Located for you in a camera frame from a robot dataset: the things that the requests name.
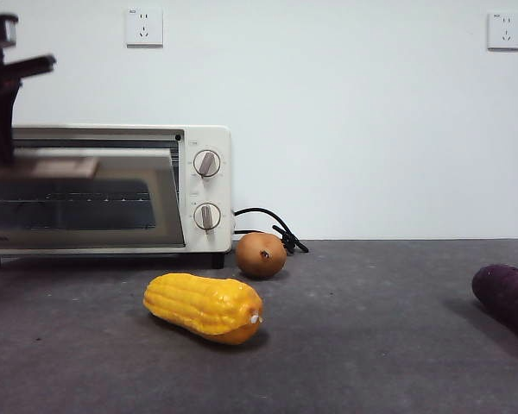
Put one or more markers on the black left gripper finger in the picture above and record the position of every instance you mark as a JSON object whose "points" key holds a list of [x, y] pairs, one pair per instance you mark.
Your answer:
{"points": [[0, 125]]}

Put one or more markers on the glass oven door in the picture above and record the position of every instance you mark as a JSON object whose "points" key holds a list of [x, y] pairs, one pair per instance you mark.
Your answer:
{"points": [[112, 207]]}

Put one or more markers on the brown potato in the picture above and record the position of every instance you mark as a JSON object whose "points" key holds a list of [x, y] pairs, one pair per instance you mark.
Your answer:
{"points": [[259, 256]]}

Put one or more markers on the white toaster oven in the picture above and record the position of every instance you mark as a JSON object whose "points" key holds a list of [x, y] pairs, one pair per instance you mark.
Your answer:
{"points": [[207, 138]]}

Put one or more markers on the round oven knob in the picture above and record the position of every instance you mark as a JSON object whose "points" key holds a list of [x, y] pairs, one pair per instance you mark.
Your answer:
{"points": [[207, 215], [207, 164]]}

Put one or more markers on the purple sweet potato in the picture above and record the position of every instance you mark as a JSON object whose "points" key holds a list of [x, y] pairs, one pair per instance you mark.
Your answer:
{"points": [[507, 297]]}

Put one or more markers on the yellow corn cob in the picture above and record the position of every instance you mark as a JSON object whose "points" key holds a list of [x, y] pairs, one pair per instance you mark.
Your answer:
{"points": [[198, 304]]}

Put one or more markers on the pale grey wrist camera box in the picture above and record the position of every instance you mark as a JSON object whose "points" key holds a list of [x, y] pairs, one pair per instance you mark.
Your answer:
{"points": [[11, 33]]}

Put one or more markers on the white wall socket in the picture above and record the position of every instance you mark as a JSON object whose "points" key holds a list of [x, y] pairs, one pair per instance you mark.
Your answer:
{"points": [[505, 31], [144, 26]]}

